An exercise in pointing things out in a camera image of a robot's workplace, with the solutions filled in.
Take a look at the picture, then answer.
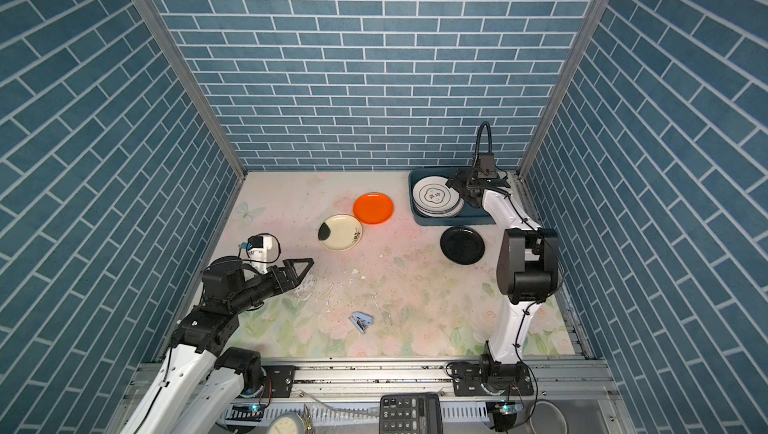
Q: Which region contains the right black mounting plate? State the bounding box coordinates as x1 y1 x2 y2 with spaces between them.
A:
444 361 534 397

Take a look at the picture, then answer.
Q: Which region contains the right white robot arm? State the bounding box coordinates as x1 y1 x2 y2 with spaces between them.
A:
447 152 560 396

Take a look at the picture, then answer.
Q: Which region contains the cream plate black brushstroke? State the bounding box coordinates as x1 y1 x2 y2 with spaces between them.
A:
317 214 363 252

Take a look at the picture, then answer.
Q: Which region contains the teal plastic bin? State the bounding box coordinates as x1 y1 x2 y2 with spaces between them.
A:
408 166 494 227

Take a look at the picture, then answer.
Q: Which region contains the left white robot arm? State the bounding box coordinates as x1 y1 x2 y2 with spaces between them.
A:
122 256 314 433

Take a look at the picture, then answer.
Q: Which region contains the small black plate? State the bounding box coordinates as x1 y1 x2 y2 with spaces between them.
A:
440 226 485 265

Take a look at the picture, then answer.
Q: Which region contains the black calculator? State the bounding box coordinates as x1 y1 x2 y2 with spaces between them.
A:
378 393 443 434

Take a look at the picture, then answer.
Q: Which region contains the white plate hao shi rim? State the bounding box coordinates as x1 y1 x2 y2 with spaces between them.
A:
415 200 465 218

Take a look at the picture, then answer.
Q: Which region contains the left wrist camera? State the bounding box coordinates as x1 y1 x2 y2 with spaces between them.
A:
240 233 282 274

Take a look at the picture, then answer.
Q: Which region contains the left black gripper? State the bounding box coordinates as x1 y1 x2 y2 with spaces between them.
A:
229 258 314 317

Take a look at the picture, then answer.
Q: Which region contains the white plate green cloud motif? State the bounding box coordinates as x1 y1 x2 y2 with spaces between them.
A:
412 176 463 211

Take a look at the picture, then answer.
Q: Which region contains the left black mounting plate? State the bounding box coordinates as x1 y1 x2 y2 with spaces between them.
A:
262 365 297 399

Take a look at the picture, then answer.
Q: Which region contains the round white clock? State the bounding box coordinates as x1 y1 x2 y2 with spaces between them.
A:
267 412 312 434

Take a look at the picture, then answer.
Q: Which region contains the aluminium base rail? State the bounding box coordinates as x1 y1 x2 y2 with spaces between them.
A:
119 358 619 405

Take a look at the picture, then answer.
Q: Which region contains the green circuit board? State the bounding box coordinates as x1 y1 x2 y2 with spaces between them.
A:
224 404 265 433

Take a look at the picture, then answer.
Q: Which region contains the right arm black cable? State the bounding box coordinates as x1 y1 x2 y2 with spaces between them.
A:
473 121 562 375

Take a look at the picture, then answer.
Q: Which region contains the black mounting plate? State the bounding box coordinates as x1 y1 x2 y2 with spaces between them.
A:
444 361 534 397
262 365 297 399

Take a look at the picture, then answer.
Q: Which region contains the small blue stapler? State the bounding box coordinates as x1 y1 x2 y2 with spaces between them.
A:
349 312 373 334

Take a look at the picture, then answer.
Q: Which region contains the small orange plate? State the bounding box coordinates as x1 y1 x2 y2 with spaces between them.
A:
353 192 394 225

